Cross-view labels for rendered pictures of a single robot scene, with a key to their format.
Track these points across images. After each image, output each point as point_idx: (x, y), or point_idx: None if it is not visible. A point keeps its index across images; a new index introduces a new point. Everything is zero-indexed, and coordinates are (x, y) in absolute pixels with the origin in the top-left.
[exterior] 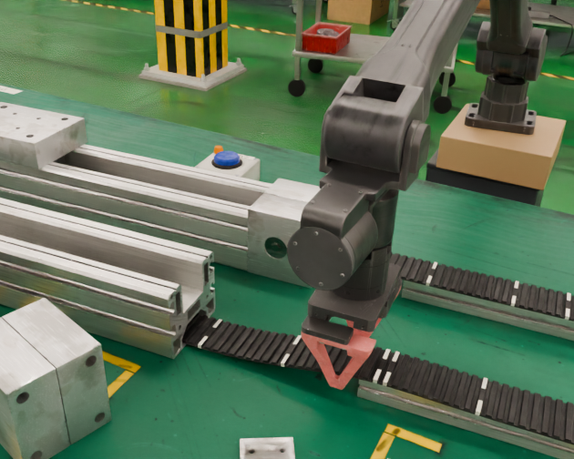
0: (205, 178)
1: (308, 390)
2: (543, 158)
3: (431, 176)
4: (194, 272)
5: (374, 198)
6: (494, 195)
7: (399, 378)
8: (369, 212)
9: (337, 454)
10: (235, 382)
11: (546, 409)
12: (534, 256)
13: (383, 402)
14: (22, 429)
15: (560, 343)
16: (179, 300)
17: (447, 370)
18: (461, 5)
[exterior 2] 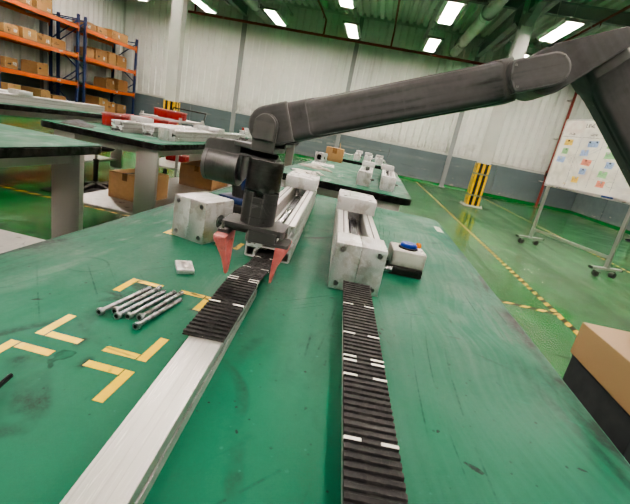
0: (367, 232)
1: None
2: None
3: (571, 364)
4: None
5: (234, 143)
6: (604, 408)
7: (232, 280)
8: (238, 155)
9: (186, 283)
10: (234, 265)
11: (217, 322)
12: (469, 387)
13: None
14: (175, 213)
15: (332, 377)
16: None
17: (247, 295)
18: (388, 89)
